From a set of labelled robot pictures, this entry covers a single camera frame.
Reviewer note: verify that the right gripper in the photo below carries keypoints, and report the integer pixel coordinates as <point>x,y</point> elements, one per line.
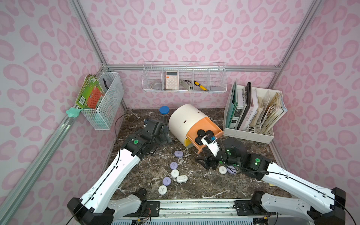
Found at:
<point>212,160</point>

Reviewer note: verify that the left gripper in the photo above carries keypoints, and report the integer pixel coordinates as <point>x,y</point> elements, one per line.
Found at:
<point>161,132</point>

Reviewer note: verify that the white drawer cabinet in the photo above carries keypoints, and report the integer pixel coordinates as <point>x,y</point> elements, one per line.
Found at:
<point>182,120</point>

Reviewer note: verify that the black earphone case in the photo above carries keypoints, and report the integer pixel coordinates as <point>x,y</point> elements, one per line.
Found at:
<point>209,133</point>
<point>142,191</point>
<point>198,141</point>
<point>201,133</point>

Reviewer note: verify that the orange top drawer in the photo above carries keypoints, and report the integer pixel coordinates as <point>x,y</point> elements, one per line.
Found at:
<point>204,124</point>

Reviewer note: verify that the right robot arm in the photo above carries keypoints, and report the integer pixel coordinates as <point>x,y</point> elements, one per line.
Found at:
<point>316,204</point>

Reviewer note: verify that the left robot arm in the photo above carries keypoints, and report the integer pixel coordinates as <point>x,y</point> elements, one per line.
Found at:
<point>96,206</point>

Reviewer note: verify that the purple earphone case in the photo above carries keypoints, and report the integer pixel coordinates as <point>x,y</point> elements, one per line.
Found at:
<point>231,169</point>
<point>166,181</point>
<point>173,165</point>
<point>178,154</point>

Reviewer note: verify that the white earphone case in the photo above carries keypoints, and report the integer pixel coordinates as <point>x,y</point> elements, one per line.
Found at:
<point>182,179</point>
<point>162,190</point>
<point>175,173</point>
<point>222,170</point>

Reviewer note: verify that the white file organizer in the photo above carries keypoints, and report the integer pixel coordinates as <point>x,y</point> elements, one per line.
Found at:
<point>245,113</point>

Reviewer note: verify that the clear tape roll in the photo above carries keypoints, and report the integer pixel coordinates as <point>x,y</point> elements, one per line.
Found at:
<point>156,85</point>

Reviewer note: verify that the pink white calculator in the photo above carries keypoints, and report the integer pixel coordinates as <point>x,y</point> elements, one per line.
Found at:
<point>172,80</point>

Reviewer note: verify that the grey stapler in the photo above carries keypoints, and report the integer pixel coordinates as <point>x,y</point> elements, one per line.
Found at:
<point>187,85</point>

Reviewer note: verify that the green red booklet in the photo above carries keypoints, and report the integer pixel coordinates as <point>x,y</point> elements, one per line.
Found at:
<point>91,93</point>

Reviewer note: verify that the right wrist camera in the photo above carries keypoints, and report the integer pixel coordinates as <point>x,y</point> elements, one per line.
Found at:
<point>212,144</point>

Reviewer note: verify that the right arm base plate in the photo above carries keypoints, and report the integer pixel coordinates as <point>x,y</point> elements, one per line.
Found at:
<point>246,208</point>

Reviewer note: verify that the white mesh wall basket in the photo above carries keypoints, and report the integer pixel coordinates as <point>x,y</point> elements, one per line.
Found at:
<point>103,117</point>

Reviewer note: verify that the white wire wall shelf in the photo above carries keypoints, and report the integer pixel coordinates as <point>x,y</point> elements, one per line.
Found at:
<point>213,76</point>

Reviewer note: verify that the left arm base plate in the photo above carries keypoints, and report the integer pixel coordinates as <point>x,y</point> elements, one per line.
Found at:
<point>151,208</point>

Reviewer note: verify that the mint green wall hook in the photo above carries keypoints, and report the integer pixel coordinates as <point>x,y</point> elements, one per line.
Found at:
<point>73,112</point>

